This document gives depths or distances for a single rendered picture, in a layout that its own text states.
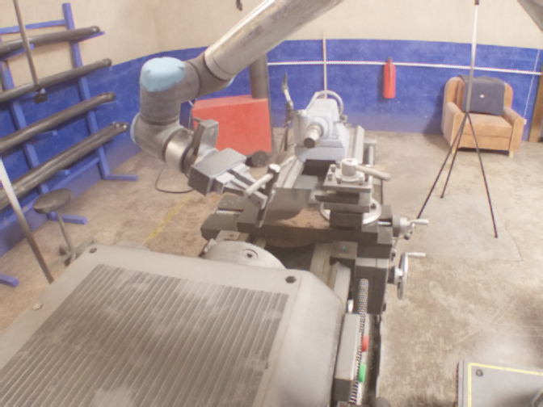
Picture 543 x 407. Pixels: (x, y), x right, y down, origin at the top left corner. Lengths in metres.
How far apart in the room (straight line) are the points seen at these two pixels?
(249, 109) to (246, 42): 3.35
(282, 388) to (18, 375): 0.34
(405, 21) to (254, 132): 2.57
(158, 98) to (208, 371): 0.52
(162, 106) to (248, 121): 3.36
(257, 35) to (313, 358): 0.56
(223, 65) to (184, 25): 5.10
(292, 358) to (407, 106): 5.06
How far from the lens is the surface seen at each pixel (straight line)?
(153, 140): 0.79
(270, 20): 0.69
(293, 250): 1.61
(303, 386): 0.45
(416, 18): 5.22
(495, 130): 4.87
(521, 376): 1.85
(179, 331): 0.49
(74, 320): 0.57
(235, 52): 0.75
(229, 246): 0.83
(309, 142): 1.75
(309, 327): 0.49
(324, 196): 1.26
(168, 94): 0.75
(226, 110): 4.06
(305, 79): 5.35
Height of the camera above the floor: 1.69
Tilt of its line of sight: 29 degrees down
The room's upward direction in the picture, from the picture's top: 5 degrees counter-clockwise
